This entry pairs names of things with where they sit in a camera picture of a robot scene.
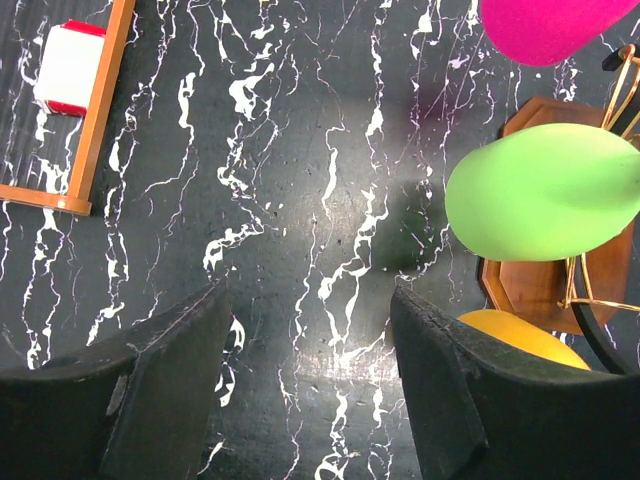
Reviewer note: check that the green wine glass cream base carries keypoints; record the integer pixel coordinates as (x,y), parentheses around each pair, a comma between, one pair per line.
(544,193)

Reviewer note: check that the gold wire wine glass rack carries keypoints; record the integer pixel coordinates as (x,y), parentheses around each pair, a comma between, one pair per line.
(578,295)

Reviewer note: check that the wooden tiered shelf rack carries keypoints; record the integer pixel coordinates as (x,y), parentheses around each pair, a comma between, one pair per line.
(76,198)

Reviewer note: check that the red white small box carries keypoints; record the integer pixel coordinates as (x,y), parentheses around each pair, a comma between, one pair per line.
(69,67)

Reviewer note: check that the magenta wine glass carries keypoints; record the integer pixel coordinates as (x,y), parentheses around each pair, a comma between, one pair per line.
(546,32)

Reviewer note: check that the orange wine glass yellow base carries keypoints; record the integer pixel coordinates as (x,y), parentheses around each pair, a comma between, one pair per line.
(514,331)

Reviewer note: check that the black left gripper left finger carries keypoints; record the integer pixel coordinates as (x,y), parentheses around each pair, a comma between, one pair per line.
(133,406)

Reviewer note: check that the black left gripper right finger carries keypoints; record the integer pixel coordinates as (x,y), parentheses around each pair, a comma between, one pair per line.
(482,409)

